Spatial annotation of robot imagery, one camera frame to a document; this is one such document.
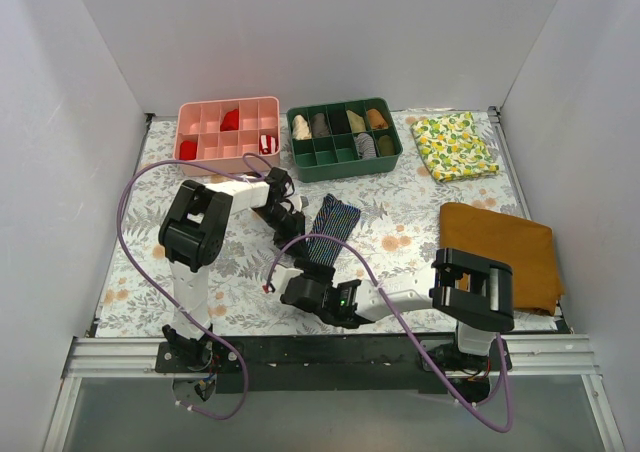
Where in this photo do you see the navy striped underwear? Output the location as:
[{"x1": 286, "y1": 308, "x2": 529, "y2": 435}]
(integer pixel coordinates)
[{"x1": 302, "y1": 194, "x2": 361, "y2": 267}]

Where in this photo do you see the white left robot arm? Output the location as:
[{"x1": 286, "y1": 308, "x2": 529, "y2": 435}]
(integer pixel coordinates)
[{"x1": 159, "y1": 167, "x2": 305, "y2": 372}]

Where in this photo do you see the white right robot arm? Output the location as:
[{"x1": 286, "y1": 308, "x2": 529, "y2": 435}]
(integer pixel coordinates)
[{"x1": 267, "y1": 248, "x2": 514, "y2": 370}]

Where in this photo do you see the cream rolled underwear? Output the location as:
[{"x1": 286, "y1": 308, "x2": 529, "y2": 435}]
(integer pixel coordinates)
[{"x1": 292, "y1": 114, "x2": 312, "y2": 141}]

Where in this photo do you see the grey striped rolled underwear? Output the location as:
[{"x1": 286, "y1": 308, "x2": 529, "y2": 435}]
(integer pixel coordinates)
[{"x1": 354, "y1": 132, "x2": 377, "y2": 160}]

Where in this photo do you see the black rolled underwear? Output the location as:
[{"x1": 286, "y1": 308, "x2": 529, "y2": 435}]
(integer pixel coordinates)
[{"x1": 328, "y1": 110, "x2": 351, "y2": 135}]

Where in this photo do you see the beige yellow rolled underwear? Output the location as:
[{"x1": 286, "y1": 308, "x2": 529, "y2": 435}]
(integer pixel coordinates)
[{"x1": 346, "y1": 110, "x2": 367, "y2": 134}]

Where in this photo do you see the olive green rolled underwear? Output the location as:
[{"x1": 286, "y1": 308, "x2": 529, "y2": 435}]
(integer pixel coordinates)
[{"x1": 377, "y1": 135, "x2": 396, "y2": 157}]

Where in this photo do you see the orange brown rolled underwear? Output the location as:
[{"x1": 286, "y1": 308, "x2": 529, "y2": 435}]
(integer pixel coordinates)
[{"x1": 366, "y1": 108, "x2": 389, "y2": 130}]

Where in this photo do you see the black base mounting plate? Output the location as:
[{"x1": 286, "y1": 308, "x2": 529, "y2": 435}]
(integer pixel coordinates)
[{"x1": 155, "y1": 333, "x2": 512, "y2": 394}]

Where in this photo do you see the red white striped sock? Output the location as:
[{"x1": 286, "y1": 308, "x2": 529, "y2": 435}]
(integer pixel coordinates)
[{"x1": 259, "y1": 134, "x2": 279, "y2": 155}]

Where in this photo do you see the green divided organizer box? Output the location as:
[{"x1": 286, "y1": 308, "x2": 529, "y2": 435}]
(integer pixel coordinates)
[{"x1": 286, "y1": 97, "x2": 403, "y2": 183}]

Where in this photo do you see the pink divided organizer box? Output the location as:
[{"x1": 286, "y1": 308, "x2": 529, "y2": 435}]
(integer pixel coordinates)
[{"x1": 173, "y1": 96, "x2": 281, "y2": 177}]

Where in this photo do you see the red rolled sock top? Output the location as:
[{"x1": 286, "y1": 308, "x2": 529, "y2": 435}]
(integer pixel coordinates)
[{"x1": 220, "y1": 108, "x2": 240, "y2": 131}]

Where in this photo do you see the red rolled sock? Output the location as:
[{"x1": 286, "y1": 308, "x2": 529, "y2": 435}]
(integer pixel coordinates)
[
  {"x1": 178, "y1": 140, "x2": 197, "y2": 161},
  {"x1": 220, "y1": 108, "x2": 240, "y2": 131}
]

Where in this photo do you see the red rolled sock bottom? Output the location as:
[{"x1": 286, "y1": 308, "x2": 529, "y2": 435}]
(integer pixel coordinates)
[{"x1": 178, "y1": 140, "x2": 197, "y2": 161}]

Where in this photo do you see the lemon print folded cloth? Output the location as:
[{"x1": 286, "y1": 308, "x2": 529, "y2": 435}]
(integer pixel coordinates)
[{"x1": 410, "y1": 112, "x2": 500, "y2": 182}]

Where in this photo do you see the mustard brown folded cloth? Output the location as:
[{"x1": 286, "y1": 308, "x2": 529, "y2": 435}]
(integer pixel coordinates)
[{"x1": 439, "y1": 202, "x2": 564, "y2": 316}]

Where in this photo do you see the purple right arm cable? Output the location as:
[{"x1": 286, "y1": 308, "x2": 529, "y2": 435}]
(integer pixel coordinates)
[{"x1": 262, "y1": 233, "x2": 515, "y2": 433}]

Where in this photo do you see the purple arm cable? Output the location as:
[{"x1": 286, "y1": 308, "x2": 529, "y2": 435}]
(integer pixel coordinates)
[
  {"x1": 262, "y1": 233, "x2": 515, "y2": 433},
  {"x1": 115, "y1": 152, "x2": 271, "y2": 420}
]

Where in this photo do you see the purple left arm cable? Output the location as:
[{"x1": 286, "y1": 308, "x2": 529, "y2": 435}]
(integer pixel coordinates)
[{"x1": 115, "y1": 152, "x2": 271, "y2": 420}]

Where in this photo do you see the aluminium frame rail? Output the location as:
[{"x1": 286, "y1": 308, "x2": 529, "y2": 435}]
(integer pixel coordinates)
[{"x1": 58, "y1": 334, "x2": 624, "y2": 451}]

